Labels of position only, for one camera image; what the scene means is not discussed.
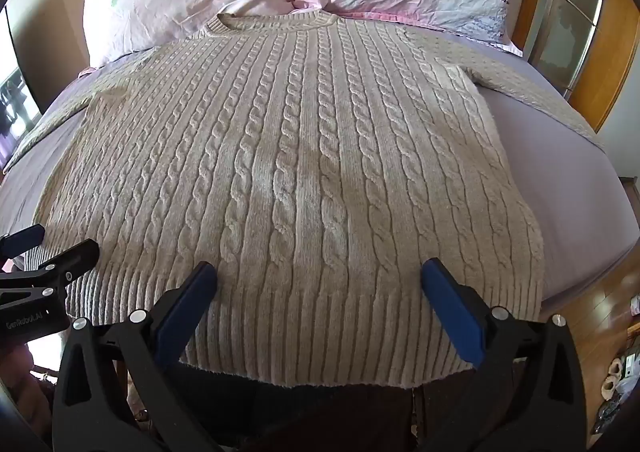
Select person's dark pants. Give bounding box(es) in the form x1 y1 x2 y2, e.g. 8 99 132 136
125 364 506 452

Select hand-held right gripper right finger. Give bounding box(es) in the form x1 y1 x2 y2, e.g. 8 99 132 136
421 257 589 452

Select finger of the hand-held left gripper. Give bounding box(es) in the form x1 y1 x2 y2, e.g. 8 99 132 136
0 238 101 294
0 224 47 259

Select window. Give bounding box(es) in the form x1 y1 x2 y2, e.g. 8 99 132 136
0 7 45 174

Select bed with purple sheet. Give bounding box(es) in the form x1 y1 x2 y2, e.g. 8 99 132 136
0 22 635 315

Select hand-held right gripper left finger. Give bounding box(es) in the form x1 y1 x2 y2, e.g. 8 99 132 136
51 261 227 452

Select beige cable-knit sweater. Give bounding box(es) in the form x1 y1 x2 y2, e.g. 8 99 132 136
4 11 601 389

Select beige fluffy slippers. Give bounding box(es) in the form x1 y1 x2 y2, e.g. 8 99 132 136
599 352 628 400

